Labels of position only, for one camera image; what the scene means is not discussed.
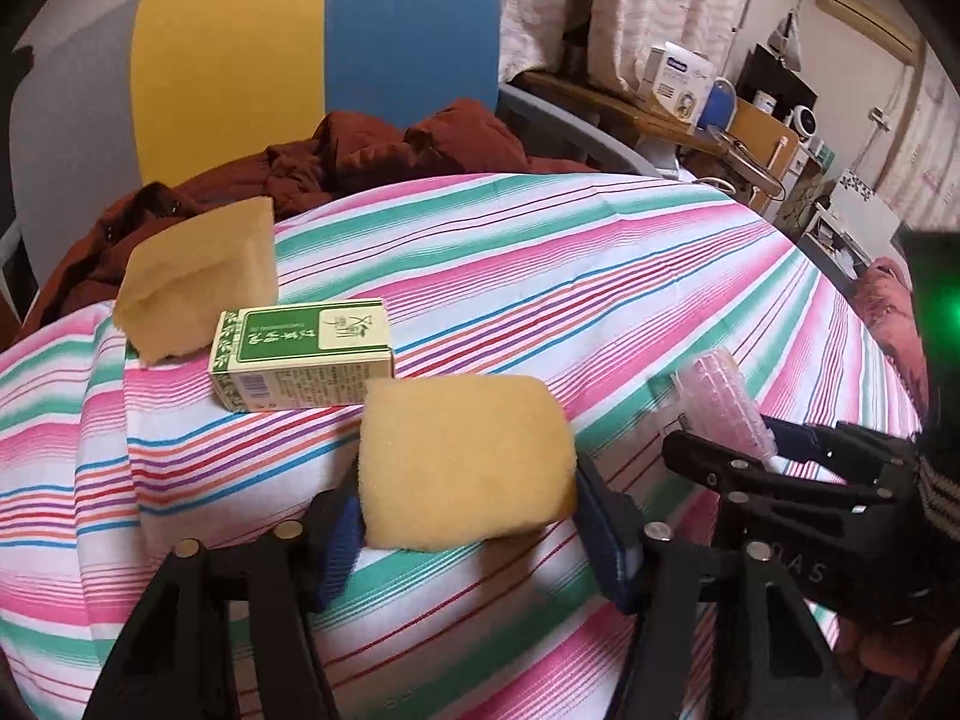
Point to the pink hair roller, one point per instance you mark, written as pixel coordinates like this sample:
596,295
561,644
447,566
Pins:
724,405

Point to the tan sponge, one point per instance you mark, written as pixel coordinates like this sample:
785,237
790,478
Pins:
465,457
195,277

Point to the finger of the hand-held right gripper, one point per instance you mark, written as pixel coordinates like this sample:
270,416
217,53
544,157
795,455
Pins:
720,469
840,446

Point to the white and blue box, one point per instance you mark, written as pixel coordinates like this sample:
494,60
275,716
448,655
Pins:
675,82

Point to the wall air conditioner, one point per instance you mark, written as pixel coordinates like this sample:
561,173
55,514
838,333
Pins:
862,22

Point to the green and cream box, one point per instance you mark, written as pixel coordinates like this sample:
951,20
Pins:
300,375

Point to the black shelf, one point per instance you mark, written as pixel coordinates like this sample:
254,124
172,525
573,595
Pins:
772,75

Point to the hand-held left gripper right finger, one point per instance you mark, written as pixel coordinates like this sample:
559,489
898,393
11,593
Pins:
604,540

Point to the white round fan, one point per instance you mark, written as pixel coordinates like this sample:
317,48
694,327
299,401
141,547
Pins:
801,124

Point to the white board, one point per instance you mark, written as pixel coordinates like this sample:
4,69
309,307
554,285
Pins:
862,210

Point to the pale patterned curtain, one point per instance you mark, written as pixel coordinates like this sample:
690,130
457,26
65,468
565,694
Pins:
637,0

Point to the brown red garment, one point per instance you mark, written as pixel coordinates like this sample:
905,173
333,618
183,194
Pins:
420,150

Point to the red patterned cloth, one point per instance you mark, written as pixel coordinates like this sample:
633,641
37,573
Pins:
889,315

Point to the grey yellow blue chair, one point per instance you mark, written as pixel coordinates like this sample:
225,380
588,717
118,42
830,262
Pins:
225,52

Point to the blue jug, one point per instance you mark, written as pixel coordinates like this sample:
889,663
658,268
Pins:
724,105

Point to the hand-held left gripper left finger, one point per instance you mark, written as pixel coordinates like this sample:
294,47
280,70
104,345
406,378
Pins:
337,540

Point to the light wooden cupboard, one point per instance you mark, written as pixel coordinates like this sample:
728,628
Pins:
757,135

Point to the striped tablecloth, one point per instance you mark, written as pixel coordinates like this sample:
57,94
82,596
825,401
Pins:
525,277

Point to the wooden rail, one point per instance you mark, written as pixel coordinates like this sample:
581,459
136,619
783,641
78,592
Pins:
600,101

